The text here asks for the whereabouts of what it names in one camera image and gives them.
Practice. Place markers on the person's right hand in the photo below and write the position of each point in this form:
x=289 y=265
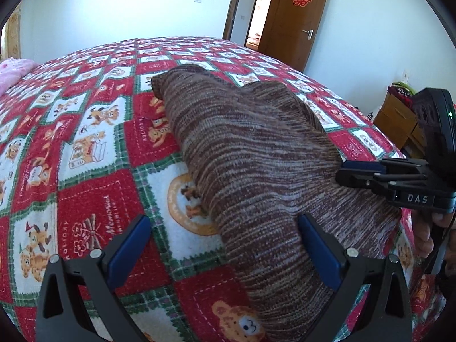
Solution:
x=424 y=235

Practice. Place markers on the brown wooden door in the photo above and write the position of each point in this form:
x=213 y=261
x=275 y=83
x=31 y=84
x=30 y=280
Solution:
x=285 y=32

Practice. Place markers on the white wall socket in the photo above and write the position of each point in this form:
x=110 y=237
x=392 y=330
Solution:
x=405 y=75

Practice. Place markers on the yellow curtain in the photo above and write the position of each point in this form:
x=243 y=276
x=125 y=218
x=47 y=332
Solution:
x=13 y=39

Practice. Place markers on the wooden nightstand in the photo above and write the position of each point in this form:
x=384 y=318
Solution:
x=395 y=114

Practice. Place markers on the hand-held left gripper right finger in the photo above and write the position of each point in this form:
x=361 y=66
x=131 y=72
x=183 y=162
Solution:
x=319 y=253

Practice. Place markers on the brown striped knit sweater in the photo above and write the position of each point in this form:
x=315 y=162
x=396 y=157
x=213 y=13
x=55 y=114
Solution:
x=256 y=167

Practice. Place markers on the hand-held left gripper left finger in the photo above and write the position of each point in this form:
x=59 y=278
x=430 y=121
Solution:
x=130 y=245

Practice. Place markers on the pink pillow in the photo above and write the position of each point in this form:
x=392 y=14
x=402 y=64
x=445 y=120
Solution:
x=14 y=73

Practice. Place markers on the pile of colourful clothes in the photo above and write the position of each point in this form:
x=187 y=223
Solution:
x=400 y=92

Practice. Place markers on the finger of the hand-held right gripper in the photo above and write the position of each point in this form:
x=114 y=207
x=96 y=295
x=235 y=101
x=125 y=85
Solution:
x=356 y=180
x=359 y=165

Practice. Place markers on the red checkered printed blanket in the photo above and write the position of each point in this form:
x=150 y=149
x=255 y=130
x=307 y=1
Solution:
x=99 y=203

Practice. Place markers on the door frame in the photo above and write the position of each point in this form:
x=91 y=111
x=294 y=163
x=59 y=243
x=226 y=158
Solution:
x=233 y=14

